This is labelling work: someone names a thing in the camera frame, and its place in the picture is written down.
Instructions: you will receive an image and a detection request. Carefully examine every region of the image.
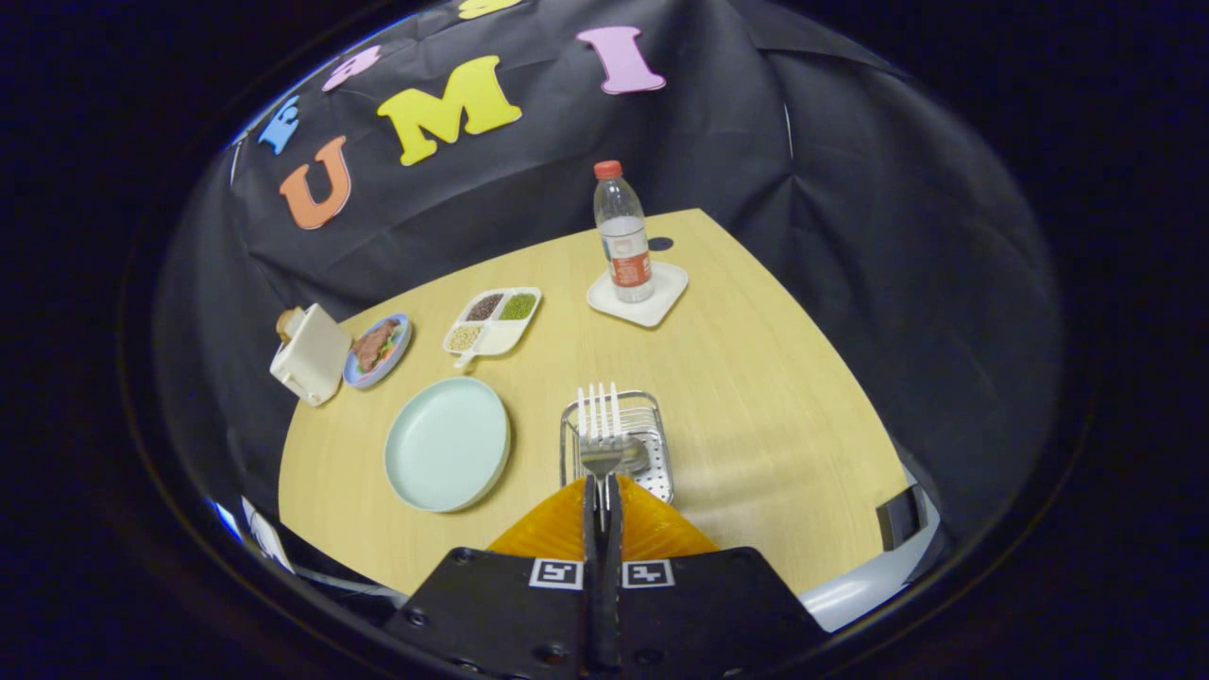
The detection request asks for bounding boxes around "white flat object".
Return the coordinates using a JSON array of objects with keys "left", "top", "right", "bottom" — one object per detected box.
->
[{"left": 241, "top": 496, "right": 296, "bottom": 574}]

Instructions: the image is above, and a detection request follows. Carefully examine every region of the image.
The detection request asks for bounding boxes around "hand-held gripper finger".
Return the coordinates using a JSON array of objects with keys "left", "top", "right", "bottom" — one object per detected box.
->
[
  {"left": 604, "top": 472, "right": 832, "bottom": 680},
  {"left": 383, "top": 475, "right": 605, "bottom": 680}
]

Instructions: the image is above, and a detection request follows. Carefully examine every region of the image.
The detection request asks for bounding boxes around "small blue plate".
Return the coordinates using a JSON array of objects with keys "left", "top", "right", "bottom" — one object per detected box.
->
[{"left": 342, "top": 313, "right": 414, "bottom": 390}]

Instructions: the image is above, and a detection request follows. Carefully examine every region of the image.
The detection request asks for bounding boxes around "metal wire basket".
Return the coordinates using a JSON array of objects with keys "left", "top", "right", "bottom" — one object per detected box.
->
[{"left": 559, "top": 389, "right": 675, "bottom": 506}]

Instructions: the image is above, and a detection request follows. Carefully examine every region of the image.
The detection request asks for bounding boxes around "light green round plate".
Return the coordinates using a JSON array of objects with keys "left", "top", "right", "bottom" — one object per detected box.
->
[{"left": 383, "top": 377, "right": 512, "bottom": 514}]

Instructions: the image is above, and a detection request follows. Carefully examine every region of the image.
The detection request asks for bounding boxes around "white toaster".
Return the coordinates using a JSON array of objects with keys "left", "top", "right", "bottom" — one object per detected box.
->
[{"left": 270, "top": 303, "right": 352, "bottom": 407}]

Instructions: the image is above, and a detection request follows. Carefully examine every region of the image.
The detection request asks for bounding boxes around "black backdrop cloth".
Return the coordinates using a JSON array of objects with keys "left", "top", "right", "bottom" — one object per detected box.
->
[{"left": 156, "top": 0, "right": 1064, "bottom": 568}]

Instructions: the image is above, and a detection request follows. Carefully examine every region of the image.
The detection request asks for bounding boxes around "clear plastic water bottle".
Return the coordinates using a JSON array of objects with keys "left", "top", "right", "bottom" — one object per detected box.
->
[{"left": 593, "top": 160, "right": 656, "bottom": 304}]

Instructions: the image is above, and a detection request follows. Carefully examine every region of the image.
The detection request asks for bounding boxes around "white square coaster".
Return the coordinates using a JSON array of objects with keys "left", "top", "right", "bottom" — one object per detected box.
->
[{"left": 586, "top": 261, "right": 690, "bottom": 329}]

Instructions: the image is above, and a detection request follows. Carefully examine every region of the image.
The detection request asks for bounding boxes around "meat and vegetable serving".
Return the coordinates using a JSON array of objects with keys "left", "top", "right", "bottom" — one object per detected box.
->
[{"left": 351, "top": 318, "right": 401, "bottom": 373}]

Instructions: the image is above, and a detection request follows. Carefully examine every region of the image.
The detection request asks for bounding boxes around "white divided dish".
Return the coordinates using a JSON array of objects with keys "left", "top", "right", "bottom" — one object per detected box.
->
[{"left": 442, "top": 287, "right": 543, "bottom": 369}]

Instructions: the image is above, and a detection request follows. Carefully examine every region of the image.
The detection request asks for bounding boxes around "wooden handled metal fork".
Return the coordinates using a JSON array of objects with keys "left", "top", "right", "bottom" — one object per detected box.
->
[{"left": 576, "top": 382, "right": 626, "bottom": 511}]

